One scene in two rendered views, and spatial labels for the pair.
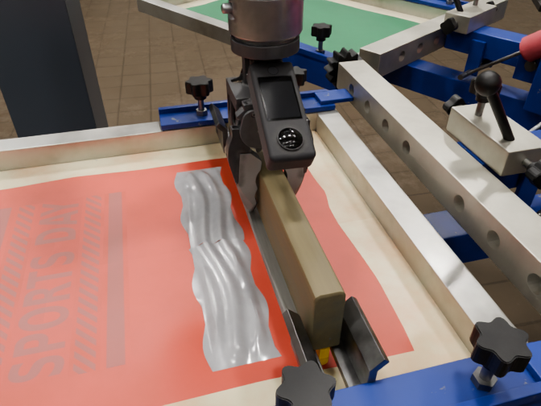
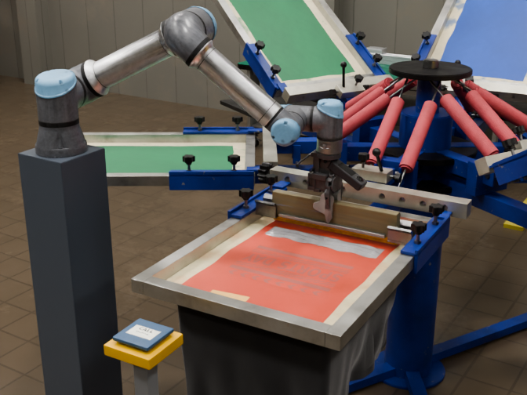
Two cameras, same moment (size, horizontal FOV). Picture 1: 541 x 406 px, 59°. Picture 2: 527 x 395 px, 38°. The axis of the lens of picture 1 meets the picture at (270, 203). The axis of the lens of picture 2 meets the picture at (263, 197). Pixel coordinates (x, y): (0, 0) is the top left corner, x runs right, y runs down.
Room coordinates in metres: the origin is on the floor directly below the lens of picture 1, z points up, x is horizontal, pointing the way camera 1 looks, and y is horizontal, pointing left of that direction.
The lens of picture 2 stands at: (-0.88, 1.69, 1.87)
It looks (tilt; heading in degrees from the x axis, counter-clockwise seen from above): 20 degrees down; 314
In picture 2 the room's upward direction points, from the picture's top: straight up
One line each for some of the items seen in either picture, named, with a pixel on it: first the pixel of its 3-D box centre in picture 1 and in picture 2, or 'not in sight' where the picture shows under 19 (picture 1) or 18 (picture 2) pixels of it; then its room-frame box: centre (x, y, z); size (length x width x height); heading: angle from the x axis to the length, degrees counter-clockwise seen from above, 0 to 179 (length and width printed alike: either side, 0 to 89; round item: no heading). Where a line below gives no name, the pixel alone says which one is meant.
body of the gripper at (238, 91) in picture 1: (263, 88); (325, 171); (0.50, 0.01, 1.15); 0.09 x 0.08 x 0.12; 15
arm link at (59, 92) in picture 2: not in sight; (57, 95); (1.10, 0.52, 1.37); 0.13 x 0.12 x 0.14; 121
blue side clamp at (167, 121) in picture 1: (249, 122); (259, 207); (0.75, 0.04, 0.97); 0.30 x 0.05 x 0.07; 105
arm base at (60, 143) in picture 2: not in sight; (59, 134); (1.09, 0.53, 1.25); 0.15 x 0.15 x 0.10
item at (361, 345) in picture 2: not in sight; (359, 353); (0.20, 0.20, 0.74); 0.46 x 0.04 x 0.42; 105
